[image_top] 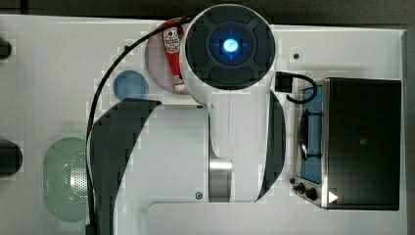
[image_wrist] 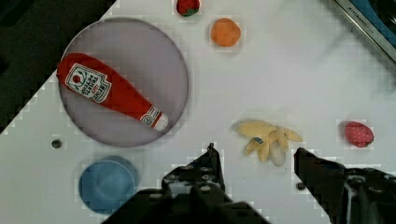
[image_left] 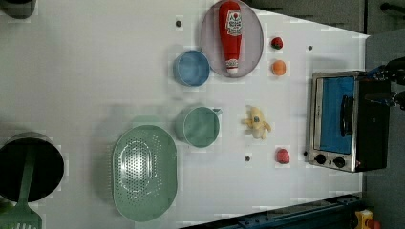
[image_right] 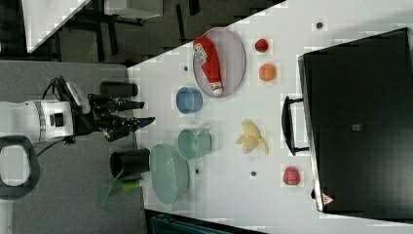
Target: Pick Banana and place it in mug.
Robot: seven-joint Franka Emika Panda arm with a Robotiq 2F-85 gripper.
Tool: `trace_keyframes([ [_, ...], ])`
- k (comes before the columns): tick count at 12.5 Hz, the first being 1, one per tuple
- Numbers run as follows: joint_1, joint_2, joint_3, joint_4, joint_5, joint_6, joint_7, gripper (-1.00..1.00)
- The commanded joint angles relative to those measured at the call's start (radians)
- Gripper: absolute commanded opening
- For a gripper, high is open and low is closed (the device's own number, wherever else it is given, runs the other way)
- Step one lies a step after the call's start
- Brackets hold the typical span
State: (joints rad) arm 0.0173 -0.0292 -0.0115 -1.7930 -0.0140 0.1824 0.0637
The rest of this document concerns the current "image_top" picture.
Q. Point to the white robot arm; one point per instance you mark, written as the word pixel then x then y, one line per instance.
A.
pixel 214 147

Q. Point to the green colander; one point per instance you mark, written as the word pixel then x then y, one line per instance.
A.
pixel 64 180

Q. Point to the black toaster oven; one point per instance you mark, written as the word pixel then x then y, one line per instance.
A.
pixel 349 144

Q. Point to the blue bowl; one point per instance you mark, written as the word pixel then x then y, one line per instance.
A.
pixel 130 84

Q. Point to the black cylinder post lower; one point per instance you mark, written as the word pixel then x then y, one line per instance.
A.
pixel 11 158

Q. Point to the red ketchup bottle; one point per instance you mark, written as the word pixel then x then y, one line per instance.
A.
pixel 171 40

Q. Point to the black cylinder post upper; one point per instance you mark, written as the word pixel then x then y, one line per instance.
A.
pixel 6 49

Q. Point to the black cylinder post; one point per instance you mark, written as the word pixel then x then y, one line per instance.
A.
pixel 11 158
pixel 6 49

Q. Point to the grey round plate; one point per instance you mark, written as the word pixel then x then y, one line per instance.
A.
pixel 158 66

